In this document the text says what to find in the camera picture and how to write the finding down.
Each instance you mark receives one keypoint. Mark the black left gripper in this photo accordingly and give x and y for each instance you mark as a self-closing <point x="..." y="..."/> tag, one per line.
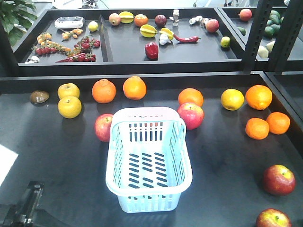
<point x="22" y="213"/>

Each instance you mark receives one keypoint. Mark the light blue plastic basket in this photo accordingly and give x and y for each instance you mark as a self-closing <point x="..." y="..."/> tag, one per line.
<point x="148" y="165"/>

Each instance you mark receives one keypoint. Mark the red apple left of basket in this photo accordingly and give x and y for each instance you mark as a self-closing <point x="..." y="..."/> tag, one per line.
<point x="102" y="127"/>

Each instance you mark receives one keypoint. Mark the red apple behind basket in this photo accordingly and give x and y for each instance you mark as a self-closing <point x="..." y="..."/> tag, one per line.
<point x="191" y="114"/>

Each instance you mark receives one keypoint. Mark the yellow apple front left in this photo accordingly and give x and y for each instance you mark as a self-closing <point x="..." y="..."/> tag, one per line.
<point x="69" y="107"/>

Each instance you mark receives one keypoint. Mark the yellow apple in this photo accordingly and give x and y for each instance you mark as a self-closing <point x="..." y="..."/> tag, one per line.
<point x="68" y="89"/>
<point x="69" y="107"/>

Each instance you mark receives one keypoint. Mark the brown round fruit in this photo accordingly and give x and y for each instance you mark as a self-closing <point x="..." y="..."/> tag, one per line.
<point x="39" y="96"/>

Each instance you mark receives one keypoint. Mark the yellow apple back left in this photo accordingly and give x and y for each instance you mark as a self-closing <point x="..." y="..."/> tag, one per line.
<point x="68" y="89"/>

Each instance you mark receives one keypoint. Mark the orange with knob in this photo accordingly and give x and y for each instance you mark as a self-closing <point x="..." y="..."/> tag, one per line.
<point x="103" y="91"/>

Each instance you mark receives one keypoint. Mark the round orange back centre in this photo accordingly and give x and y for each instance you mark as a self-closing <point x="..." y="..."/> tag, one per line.
<point x="134" y="88"/>

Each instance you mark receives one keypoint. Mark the white packaged tray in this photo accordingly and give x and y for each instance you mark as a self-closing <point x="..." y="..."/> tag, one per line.
<point x="69" y="22"/>

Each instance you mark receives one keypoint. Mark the green potted plant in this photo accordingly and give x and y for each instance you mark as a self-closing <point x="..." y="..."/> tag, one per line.
<point x="15" y="13"/>

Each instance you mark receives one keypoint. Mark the yellow lemon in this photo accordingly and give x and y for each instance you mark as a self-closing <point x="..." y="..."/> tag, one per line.
<point x="93" y="26"/>

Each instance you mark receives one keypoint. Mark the orange behind red apple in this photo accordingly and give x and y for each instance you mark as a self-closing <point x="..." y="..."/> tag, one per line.
<point x="191" y="95"/>

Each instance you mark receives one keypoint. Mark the red bell pepper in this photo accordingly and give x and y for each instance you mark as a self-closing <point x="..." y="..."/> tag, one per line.
<point x="151" y="50"/>

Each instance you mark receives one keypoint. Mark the pink peach back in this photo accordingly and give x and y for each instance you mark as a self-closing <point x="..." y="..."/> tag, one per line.
<point x="114" y="19"/>

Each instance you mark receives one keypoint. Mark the yellow starfruit large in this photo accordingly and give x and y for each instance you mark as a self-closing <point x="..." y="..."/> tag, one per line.
<point x="148" y="31"/>

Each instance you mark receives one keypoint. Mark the yellow starfruit back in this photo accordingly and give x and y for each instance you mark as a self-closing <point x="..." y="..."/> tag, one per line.
<point x="126" y="17"/>

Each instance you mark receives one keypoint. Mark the white garlic bulb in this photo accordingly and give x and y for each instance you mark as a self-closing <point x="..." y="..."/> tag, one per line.
<point x="164" y="39"/>

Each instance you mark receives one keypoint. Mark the orange persimmon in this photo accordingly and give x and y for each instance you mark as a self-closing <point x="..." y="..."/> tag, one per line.
<point x="140" y="20"/>

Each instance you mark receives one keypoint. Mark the yellow starfruit small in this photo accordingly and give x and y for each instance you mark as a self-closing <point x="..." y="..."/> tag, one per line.
<point x="167" y="32"/>

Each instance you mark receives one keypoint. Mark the dark red plum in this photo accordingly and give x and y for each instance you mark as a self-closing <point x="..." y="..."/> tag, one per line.
<point x="160" y="21"/>

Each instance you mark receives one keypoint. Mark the yellow citrus right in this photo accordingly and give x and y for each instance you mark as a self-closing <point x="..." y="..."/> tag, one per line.
<point x="232" y="99"/>

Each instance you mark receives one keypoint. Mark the red chili pepper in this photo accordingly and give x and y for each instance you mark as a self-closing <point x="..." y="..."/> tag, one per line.
<point x="192" y="39"/>

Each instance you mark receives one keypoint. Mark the red apple bottom right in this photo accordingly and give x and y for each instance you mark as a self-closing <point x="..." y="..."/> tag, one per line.
<point x="273" y="218"/>

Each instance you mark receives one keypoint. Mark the small tangerine front right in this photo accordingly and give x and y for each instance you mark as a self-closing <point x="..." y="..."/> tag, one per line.
<point x="257" y="128"/>

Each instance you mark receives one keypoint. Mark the small tangerine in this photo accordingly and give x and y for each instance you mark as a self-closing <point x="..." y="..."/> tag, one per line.
<point x="278" y="123"/>
<point x="257" y="128"/>

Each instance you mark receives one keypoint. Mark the black wooden produce stand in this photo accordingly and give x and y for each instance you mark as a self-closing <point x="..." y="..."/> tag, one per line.
<point x="65" y="154"/>

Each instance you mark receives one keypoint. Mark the red apple right side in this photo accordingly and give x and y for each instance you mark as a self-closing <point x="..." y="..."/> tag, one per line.
<point x="278" y="180"/>

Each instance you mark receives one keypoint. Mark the large orange right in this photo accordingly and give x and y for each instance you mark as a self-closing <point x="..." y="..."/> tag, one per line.
<point x="259" y="97"/>

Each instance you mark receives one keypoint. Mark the green lime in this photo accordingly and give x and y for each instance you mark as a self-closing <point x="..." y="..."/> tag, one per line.
<point x="225" y="42"/>

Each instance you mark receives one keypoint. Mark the red apple upper tray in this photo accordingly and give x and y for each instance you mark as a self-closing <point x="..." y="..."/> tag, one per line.
<point x="212" y="25"/>

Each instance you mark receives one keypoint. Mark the small tangerine far right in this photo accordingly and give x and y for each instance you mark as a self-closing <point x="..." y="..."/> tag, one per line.
<point x="278" y="123"/>

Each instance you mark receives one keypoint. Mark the red pomegranate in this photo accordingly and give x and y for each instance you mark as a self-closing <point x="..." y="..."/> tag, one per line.
<point x="245" y="14"/>

